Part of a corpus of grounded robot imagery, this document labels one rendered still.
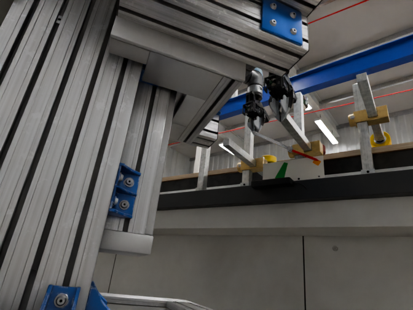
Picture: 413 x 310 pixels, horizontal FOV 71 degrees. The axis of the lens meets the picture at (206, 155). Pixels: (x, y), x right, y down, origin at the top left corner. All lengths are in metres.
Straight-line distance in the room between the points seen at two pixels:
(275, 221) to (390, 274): 0.45
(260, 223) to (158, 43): 0.90
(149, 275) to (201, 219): 0.60
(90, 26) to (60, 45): 0.07
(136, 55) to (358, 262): 1.13
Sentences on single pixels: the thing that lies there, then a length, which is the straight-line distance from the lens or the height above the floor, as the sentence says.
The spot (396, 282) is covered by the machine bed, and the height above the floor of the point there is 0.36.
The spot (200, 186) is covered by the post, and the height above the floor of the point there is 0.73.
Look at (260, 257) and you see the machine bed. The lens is 1.48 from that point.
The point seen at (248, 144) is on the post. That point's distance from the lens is 1.41.
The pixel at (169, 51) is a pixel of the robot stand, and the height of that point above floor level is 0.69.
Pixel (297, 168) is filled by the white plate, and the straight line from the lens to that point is 1.25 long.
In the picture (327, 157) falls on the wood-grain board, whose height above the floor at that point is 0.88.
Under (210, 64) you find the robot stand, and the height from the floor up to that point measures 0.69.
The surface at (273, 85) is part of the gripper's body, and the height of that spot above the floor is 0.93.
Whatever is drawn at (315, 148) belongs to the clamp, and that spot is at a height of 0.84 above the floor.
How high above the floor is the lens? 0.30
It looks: 23 degrees up
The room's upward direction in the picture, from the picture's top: 6 degrees clockwise
